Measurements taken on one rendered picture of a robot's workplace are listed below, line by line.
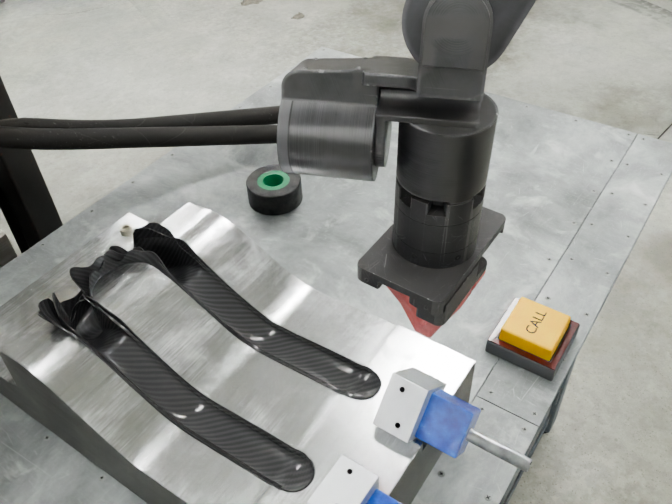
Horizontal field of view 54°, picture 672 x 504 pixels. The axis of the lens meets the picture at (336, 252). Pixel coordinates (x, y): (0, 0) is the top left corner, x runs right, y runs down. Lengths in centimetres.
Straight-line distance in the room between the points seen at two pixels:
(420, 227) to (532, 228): 54
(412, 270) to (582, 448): 131
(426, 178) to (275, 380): 32
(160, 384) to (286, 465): 15
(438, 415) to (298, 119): 31
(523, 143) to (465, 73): 77
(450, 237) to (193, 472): 32
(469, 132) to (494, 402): 43
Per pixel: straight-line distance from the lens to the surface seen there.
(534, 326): 78
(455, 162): 39
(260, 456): 62
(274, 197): 94
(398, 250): 45
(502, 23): 36
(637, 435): 177
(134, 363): 67
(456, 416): 59
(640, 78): 314
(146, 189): 106
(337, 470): 56
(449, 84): 36
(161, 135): 102
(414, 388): 58
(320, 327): 69
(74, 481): 75
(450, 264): 44
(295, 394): 64
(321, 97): 40
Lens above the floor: 141
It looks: 43 degrees down
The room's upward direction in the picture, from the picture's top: 3 degrees counter-clockwise
